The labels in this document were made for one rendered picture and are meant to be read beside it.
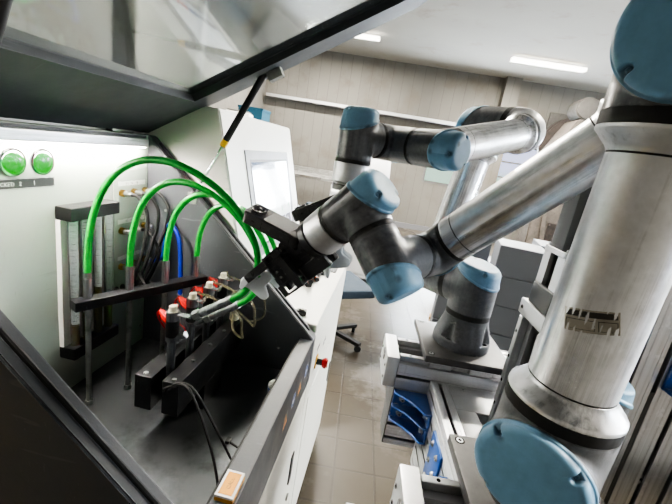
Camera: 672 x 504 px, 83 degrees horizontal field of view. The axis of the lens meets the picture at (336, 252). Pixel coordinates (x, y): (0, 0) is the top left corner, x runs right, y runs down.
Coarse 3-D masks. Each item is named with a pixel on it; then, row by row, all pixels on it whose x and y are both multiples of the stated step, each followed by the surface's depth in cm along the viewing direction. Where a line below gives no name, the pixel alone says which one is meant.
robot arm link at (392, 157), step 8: (392, 128) 80; (400, 128) 79; (408, 128) 78; (392, 136) 79; (400, 136) 78; (392, 144) 79; (400, 144) 77; (384, 152) 80; (392, 152) 80; (400, 152) 78; (392, 160) 82; (400, 160) 80
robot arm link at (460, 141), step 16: (512, 112) 97; (528, 112) 93; (416, 128) 77; (448, 128) 75; (464, 128) 77; (480, 128) 79; (496, 128) 82; (512, 128) 85; (528, 128) 89; (544, 128) 92; (416, 144) 74; (432, 144) 71; (448, 144) 69; (464, 144) 71; (480, 144) 78; (496, 144) 81; (512, 144) 86; (528, 144) 91; (416, 160) 76; (432, 160) 73; (448, 160) 70; (464, 160) 73
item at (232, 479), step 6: (228, 474) 62; (234, 474) 62; (240, 474) 62; (228, 480) 61; (234, 480) 61; (222, 486) 60; (228, 486) 60; (234, 486) 60; (240, 486) 61; (222, 492) 59; (228, 492) 59; (216, 498) 58; (234, 498) 59
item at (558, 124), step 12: (576, 108) 681; (588, 108) 676; (552, 120) 771; (564, 120) 754; (576, 120) 686; (552, 132) 761; (564, 132) 702; (540, 144) 772; (540, 216) 726; (552, 216) 722; (528, 228) 737; (540, 228) 728; (552, 228) 725; (516, 240) 798; (528, 240) 740
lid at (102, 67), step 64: (64, 0) 49; (128, 0) 53; (192, 0) 59; (256, 0) 66; (320, 0) 74; (384, 0) 85; (0, 64) 54; (64, 64) 60; (128, 64) 71; (192, 64) 81; (256, 64) 93; (128, 128) 99
